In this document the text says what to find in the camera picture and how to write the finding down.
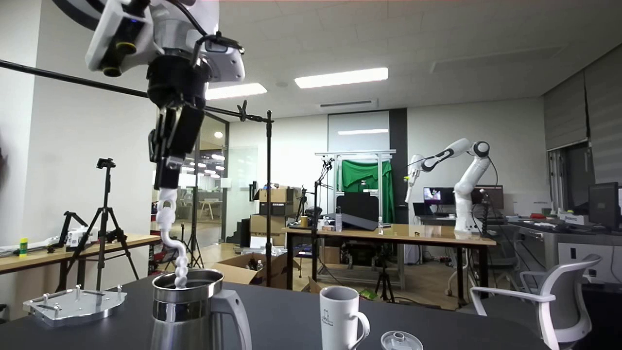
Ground green backdrop cloth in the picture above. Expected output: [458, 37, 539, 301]
[341, 157, 399, 225]

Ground open cardboard box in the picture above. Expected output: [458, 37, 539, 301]
[205, 251, 292, 288]

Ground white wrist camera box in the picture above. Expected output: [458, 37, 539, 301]
[193, 33, 248, 83]

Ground rectangular ceiling light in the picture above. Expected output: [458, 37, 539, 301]
[294, 64, 391, 91]
[205, 79, 271, 103]

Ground long wooden bench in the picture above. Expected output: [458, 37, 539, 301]
[0, 233, 164, 276]

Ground tall black camera tripod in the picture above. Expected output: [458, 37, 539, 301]
[55, 155, 143, 293]

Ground wooden table with black legs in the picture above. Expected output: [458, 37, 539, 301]
[285, 221, 500, 311]

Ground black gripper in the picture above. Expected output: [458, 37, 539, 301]
[147, 52, 215, 192]

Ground black light stand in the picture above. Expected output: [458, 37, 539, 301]
[304, 153, 339, 282]

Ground white spoon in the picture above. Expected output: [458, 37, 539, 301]
[154, 186, 193, 289]

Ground black horizontal boom pole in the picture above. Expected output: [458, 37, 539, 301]
[0, 56, 275, 124]

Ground small black tabletop stand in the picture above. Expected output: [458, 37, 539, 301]
[47, 208, 90, 254]

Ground clear plastic lid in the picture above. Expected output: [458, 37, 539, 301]
[380, 328, 428, 350]

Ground black vertical stand pole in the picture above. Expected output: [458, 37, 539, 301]
[263, 111, 275, 288]

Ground stacked cardboard boxes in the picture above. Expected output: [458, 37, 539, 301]
[248, 184, 308, 237]

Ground white ceramic mug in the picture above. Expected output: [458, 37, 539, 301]
[318, 284, 374, 350]

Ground steel flask with white handle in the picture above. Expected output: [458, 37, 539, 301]
[148, 266, 255, 350]

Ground white office chair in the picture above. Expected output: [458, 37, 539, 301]
[469, 258, 601, 350]

